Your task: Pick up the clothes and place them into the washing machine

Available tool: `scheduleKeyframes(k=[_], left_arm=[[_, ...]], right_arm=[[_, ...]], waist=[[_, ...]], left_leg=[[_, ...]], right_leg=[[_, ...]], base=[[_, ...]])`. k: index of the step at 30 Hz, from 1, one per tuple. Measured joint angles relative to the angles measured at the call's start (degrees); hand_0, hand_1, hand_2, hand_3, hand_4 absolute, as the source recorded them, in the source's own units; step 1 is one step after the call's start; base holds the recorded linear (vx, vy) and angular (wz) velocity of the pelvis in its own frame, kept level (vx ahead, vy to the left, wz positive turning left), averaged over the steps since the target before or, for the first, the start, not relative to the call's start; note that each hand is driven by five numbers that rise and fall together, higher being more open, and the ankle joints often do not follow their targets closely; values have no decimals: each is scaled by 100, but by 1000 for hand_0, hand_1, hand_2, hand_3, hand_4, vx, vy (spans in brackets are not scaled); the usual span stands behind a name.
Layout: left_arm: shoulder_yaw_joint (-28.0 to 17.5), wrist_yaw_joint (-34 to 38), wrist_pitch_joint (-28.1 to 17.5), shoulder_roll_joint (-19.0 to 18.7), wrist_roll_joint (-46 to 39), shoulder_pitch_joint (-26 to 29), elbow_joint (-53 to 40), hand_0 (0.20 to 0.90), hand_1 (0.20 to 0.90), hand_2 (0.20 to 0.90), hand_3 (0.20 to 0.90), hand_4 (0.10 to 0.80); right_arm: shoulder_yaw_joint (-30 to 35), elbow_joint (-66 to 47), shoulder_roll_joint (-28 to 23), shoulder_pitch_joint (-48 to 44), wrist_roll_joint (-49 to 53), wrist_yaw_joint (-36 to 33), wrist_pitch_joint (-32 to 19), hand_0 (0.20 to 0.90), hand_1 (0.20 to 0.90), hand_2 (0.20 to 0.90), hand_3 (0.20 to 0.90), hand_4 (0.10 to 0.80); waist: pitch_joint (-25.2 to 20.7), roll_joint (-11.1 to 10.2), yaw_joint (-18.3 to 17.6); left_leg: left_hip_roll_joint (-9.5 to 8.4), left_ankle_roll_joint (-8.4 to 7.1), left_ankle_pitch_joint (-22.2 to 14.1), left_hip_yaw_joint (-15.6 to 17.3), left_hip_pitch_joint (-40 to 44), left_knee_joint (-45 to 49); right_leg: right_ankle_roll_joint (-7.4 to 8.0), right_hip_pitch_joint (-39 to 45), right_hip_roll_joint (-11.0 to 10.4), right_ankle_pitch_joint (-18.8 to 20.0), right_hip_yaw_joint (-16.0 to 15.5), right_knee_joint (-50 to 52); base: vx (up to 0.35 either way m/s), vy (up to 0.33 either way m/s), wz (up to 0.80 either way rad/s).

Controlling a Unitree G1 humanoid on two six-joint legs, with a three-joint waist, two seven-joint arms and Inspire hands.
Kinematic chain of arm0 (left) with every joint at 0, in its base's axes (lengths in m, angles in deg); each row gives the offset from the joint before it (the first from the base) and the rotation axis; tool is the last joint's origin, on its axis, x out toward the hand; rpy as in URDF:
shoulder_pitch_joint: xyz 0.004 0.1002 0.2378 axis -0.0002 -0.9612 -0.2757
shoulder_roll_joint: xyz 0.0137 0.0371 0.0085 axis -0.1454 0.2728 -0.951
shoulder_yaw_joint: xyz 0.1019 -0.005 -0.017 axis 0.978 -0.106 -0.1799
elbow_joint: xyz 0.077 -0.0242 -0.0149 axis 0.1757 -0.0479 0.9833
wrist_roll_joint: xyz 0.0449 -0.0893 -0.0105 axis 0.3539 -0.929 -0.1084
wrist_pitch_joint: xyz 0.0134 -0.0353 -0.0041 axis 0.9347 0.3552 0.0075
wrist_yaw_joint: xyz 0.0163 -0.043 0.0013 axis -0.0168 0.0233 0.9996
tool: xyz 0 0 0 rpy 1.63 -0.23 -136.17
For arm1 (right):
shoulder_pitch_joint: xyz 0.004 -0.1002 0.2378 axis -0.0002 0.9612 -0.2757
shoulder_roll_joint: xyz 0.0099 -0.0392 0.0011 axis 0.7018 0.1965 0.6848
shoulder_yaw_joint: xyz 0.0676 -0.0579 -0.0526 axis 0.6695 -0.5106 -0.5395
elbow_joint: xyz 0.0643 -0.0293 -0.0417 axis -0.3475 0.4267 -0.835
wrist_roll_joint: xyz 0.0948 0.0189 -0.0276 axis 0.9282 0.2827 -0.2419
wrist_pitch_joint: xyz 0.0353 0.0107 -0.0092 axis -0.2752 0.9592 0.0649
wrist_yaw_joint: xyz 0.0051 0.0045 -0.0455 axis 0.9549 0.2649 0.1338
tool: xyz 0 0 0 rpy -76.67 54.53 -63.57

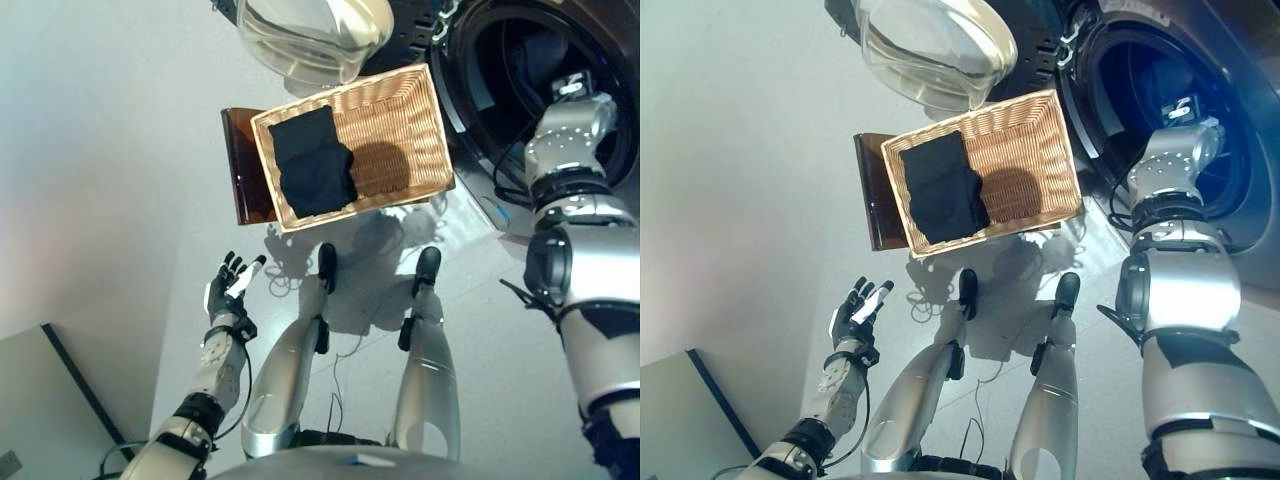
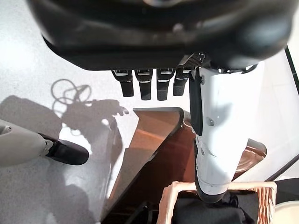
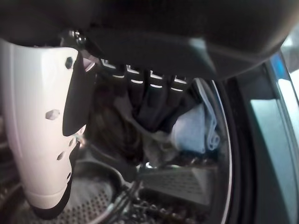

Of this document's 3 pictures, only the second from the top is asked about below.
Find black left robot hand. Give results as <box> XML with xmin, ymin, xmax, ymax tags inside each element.
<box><xmin>25</xmin><ymin>0</ymin><xmax>292</xmax><ymax>205</ymax></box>

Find black garment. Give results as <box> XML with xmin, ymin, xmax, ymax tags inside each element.
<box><xmin>171</xmin><ymin>191</ymin><xmax>257</xmax><ymax>224</ymax></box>

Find brown acrylic stand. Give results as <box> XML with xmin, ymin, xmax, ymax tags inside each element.
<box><xmin>100</xmin><ymin>107</ymin><xmax>268</xmax><ymax>224</ymax></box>

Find silver left robot leg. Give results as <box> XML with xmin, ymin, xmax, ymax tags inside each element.
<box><xmin>0</xmin><ymin>119</ymin><xmax>90</xmax><ymax>168</ymax></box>

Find rectangular wicker laundry basket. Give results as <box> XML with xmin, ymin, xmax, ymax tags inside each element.
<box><xmin>156</xmin><ymin>181</ymin><xmax>278</xmax><ymax>224</ymax></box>

